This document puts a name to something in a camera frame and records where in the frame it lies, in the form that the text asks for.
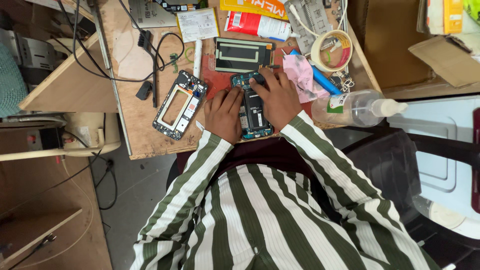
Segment person's right hand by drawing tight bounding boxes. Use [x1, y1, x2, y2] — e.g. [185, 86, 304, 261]
[249, 67, 303, 132]

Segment person's left hand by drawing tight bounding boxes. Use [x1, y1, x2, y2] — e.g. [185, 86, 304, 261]
[204, 86, 245, 145]

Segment phone with black battery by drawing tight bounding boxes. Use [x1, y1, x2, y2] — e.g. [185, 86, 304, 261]
[229, 70, 275, 141]

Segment pink cloth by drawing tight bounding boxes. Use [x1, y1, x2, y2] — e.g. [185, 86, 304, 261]
[282, 55, 331, 104]

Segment red work mat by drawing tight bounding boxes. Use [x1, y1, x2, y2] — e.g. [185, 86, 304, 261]
[201, 46, 320, 118]

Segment cream masking tape roll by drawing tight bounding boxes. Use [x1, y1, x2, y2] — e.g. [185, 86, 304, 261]
[310, 29, 353, 73]

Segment black phone display panel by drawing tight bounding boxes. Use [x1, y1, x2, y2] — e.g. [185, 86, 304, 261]
[214, 37, 277, 74]

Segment white pen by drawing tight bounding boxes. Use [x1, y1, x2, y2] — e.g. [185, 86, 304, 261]
[193, 39, 203, 79]

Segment small metal phone parts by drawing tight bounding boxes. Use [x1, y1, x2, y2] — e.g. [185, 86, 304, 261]
[328, 70, 356, 93]

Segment clear plastic bottle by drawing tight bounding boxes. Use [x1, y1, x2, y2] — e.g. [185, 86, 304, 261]
[311, 89, 409, 128]

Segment red and white glue tube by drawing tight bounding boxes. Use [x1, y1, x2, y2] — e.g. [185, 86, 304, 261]
[224, 11, 301, 42]

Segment small black plastic piece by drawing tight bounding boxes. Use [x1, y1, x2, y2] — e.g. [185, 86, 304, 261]
[135, 80, 154, 101]

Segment black brush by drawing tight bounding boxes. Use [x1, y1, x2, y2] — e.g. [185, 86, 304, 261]
[137, 29, 158, 109]

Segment grey metal board holder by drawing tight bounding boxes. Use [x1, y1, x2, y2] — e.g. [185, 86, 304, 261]
[283, 0, 333, 55]

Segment white phone battery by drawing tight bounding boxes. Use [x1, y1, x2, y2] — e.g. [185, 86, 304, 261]
[176, 7, 220, 43]

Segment yellow and orange packet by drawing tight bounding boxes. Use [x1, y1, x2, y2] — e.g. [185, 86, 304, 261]
[219, 0, 290, 21]

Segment green white striped shirt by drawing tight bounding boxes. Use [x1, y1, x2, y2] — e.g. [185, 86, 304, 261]
[129, 146, 441, 270]

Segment black strip packet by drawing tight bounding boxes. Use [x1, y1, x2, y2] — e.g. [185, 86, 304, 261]
[153, 0, 202, 14]

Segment grey box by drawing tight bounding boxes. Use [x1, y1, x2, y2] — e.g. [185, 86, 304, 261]
[128, 0, 179, 29]

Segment black plastic chair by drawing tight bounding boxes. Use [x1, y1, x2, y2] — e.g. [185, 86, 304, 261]
[340, 127, 480, 270]

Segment beige device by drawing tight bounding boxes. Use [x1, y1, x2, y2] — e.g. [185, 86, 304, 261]
[0, 112, 122, 162]

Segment wooden side shelf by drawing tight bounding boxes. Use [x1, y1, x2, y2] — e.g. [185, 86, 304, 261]
[18, 32, 119, 113]

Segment white plastic stool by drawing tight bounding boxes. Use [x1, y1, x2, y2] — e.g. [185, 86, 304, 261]
[385, 95, 480, 241]

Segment brown cardboard box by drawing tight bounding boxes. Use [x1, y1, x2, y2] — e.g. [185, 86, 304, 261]
[408, 33, 480, 89]

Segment yellow box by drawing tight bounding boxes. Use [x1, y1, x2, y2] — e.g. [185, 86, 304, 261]
[427, 0, 464, 35]

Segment teal mesh chair back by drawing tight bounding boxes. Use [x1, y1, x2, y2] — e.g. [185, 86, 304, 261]
[0, 42, 29, 118]

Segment phone middle frame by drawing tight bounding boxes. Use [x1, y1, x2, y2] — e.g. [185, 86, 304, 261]
[152, 70, 208, 142]

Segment blue tool handle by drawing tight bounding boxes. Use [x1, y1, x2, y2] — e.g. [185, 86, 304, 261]
[288, 49, 343, 95]

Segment white cable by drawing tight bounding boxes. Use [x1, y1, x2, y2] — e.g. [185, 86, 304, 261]
[288, 0, 349, 39]

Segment long metal rail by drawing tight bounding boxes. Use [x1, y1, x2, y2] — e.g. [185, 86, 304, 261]
[89, 0, 133, 157]

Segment black cable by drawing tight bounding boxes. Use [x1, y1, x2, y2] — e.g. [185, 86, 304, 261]
[56, 0, 185, 83]

